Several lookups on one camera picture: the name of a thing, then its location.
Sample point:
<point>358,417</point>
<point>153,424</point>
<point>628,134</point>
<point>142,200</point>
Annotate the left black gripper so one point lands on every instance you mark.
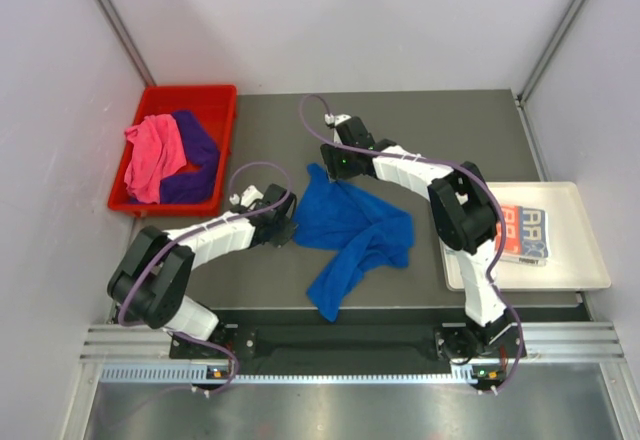
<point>286,233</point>

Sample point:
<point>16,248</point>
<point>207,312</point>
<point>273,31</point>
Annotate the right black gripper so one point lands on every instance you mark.
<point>335,170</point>

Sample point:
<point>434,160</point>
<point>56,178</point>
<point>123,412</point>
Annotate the dark blue towel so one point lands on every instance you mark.
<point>364,231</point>

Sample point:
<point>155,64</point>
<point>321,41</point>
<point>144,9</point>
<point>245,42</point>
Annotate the beige rabbit letter towel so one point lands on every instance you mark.
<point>527,239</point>

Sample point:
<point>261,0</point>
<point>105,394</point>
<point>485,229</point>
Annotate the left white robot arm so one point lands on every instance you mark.
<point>150,283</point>

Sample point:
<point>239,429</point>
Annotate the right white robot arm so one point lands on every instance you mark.
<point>465,213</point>

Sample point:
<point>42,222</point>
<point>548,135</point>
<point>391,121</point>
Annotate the purple towel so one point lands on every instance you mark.
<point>202,152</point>

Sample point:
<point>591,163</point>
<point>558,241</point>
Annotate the pink towel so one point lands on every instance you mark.
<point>157,153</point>

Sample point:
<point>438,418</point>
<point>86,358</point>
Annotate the white plastic tray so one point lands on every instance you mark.
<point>575,262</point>

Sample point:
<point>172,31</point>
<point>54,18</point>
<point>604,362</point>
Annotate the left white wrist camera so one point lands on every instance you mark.
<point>247,198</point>

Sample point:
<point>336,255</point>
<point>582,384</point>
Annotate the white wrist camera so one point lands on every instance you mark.
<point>333,120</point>
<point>247,198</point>

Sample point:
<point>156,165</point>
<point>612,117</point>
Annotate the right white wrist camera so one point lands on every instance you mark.
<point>333,120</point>

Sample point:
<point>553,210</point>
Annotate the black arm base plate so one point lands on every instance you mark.
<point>360,341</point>

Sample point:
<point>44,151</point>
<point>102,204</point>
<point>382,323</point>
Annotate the aluminium frame rail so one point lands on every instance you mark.
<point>562,342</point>

